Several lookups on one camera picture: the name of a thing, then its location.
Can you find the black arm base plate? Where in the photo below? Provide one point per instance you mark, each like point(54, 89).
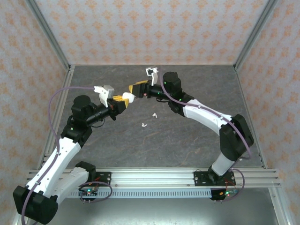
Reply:
point(104, 179)
point(200, 179)

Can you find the grey metal shelf panel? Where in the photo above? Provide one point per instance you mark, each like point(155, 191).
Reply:
point(152, 211)

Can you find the aluminium table side rail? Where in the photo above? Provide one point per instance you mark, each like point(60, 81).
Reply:
point(243, 93)
point(66, 84)

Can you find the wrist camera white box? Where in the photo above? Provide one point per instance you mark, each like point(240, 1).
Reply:
point(104, 92)
point(154, 79)

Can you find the aluminium frame leg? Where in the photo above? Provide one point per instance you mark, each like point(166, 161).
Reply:
point(281, 206)

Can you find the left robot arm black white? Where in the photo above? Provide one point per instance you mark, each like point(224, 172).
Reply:
point(61, 154)

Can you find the white earbud charging case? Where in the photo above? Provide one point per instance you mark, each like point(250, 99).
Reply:
point(128, 96)

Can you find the aluminium corner post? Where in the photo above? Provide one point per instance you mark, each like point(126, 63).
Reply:
point(254, 35)
point(50, 35)

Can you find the wide aluminium mounting rail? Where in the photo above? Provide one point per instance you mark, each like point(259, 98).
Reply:
point(152, 178)

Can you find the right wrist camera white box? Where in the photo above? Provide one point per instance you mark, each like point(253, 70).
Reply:
point(154, 79)

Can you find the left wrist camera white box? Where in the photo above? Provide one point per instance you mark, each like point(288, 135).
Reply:
point(104, 92)

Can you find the small controller circuit board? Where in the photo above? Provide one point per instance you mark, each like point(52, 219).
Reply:
point(222, 194)
point(89, 192)

